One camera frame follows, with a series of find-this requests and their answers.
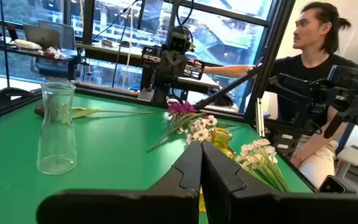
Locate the white stool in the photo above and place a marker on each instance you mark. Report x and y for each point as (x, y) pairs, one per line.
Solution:
(350, 157)

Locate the purple flower bunch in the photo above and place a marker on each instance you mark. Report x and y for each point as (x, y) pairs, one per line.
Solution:
(182, 108)

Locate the white cloth bundle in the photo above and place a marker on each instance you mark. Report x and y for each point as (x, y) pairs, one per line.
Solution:
(26, 44)

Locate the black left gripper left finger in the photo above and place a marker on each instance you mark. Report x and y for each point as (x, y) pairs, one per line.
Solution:
(166, 205)

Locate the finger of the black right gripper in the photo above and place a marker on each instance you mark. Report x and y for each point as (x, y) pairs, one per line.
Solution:
(166, 65)
(180, 65)

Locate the black diagonal brace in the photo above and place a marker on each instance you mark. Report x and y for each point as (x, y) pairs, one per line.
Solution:
(228, 88)

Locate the blue office chair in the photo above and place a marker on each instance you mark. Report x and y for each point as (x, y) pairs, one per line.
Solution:
(65, 35)

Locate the pink tulip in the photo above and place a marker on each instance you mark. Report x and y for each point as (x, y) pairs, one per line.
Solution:
(85, 112)

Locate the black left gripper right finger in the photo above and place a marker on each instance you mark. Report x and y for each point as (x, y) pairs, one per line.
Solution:
(259, 208)

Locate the black frame post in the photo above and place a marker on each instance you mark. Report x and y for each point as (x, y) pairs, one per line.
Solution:
(269, 56)

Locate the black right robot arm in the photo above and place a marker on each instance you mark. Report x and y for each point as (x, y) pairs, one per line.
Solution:
(154, 91)

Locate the green table mat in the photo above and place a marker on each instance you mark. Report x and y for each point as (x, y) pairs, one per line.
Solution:
(110, 155)

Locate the yellow patterned glass vase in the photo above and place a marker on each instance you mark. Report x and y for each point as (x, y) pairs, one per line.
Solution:
(221, 140)

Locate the black curved chair back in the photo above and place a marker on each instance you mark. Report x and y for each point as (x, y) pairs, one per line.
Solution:
(11, 93)

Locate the grey laptop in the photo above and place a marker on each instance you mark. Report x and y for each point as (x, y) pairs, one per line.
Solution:
(42, 37)

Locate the white flower bunch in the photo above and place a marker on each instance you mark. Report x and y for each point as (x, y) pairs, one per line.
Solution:
(259, 158)
(201, 133)

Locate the person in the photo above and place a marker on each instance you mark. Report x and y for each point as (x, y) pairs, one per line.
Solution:
(306, 68)

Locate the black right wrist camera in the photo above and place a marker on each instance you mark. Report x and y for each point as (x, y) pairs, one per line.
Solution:
(179, 40)

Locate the clear glass vase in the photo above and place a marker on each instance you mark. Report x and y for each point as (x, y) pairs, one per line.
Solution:
(56, 140)

